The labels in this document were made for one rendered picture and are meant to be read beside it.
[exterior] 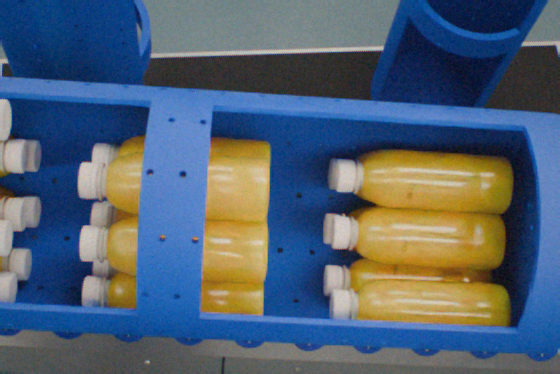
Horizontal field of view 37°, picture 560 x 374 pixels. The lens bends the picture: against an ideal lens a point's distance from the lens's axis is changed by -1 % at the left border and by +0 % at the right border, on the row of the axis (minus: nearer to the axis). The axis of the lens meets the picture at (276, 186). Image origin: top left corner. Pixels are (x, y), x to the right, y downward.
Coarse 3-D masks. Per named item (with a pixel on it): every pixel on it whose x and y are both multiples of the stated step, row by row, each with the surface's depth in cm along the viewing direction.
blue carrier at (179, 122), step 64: (64, 128) 106; (128, 128) 106; (192, 128) 86; (256, 128) 105; (320, 128) 105; (384, 128) 105; (448, 128) 105; (512, 128) 92; (64, 192) 109; (192, 192) 83; (320, 192) 111; (512, 192) 109; (64, 256) 107; (192, 256) 83; (320, 256) 110; (512, 256) 108; (0, 320) 89; (64, 320) 88; (128, 320) 88; (192, 320) 88; (256, 320) 88; (320, 320) 89; (512, 320) 106
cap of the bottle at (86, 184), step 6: (84, 162) 91; (84, 168) 89; (90, 168) 90; (96, 168) 90; (84, 174) 89; (90, 174) 89; (78, 180) 89; (84, 180) 89; (90, 180) 89; (78, 186) 89; (84, 186) 89; (90, 186) 89; (84, 192) 89; (90, 192) 90; (90, 198) 91
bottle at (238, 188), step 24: (120, 168) 89; (216, 168) 89; (240, 168) 89; (264, 168) 89; (96, 192) 90; (120, 192) 88; (216, 192) 88; (240, 192) 88; (264, 192) 88; (216, 216) 90; (240, 216) 90; (264, 216) 90
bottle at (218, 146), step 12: (132, 144) 95; (144, 144) 95; (216, 144) 96; (228, 144) 96; (240, 144) 96; (252, 144) 97; (264, 144) 97; (108, 156) 96; (240, 156) 95; (252, 156) 95; (264, 156) 95
